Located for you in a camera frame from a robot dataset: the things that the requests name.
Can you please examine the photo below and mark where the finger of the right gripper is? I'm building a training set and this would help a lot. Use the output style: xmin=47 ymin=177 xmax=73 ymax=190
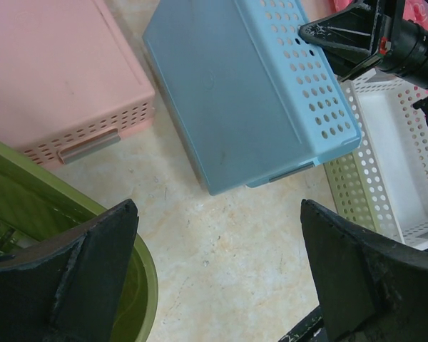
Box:
xmin=299 ymin=1 xmax=382 ymax=64

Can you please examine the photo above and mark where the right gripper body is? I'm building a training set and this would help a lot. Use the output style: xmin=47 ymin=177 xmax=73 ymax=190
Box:
xmin=338 ymin=0 xmax=428 ymax=136

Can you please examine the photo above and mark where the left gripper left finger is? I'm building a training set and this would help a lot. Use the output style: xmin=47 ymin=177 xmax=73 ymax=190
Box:
xmin=0 ymin=199 xmax=138 ymax=341

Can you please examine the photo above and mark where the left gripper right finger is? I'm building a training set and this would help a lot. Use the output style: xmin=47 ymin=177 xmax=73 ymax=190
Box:
xmin=300 ymin=199 xmax=428 ymax=341

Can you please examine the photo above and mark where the light green perforated tray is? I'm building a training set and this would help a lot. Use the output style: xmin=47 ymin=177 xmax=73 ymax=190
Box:
xmin=324 ymin=153 xmax=377 ymax=232

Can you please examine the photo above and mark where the white perforated tray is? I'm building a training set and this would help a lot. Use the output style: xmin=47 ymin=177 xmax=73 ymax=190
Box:
xmin=341 ymin=70 xmax=428 ymax=252

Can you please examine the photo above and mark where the blue perforated tray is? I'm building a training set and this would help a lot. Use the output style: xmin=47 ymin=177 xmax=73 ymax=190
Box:
xmin=143 ymin=1 xmax=362 ymax=195

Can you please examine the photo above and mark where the pink perforated tray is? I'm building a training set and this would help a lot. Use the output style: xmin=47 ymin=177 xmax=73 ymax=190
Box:
xmin=0 ymin=1 xmax=156 ymax=169

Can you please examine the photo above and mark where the red plastic bag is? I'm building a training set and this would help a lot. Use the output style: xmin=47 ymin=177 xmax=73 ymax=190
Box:
xmin=324 ymin=1 xmax=428 ymax=38

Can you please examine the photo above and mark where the olive green plastic tub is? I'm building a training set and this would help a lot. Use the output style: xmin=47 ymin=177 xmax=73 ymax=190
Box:
xmin=0 ymin=142 xmax=158 ymax=341

